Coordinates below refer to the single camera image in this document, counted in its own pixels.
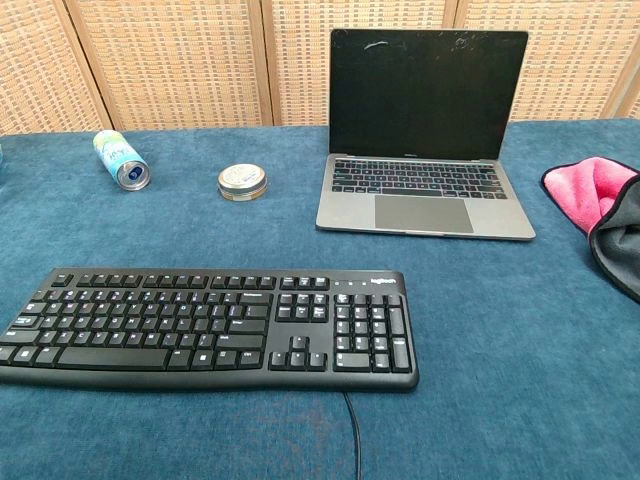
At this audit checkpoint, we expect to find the black full-size keyboard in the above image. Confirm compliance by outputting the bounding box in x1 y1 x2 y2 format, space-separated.
0 267 420 394

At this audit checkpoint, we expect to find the round silver tin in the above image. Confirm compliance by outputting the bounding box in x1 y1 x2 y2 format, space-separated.
216 163 270 202

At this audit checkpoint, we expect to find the grey open laptop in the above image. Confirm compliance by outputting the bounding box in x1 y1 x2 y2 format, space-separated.
315 28 537 242

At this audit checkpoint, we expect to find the blue table cover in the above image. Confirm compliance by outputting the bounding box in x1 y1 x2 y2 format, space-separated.
0 118 640 480

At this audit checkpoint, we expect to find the light blue drink can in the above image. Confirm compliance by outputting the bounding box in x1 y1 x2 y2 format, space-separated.
92 129 151 192

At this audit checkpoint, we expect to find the woven wooden folding screen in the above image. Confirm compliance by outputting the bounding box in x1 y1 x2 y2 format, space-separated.
0 0 640 137

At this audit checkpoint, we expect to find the pink and grey cloth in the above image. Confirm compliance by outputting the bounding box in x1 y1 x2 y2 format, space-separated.
541 156 640 305

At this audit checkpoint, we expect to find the thin black cable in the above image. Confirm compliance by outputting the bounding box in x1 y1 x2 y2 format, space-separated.
341 390 364 480

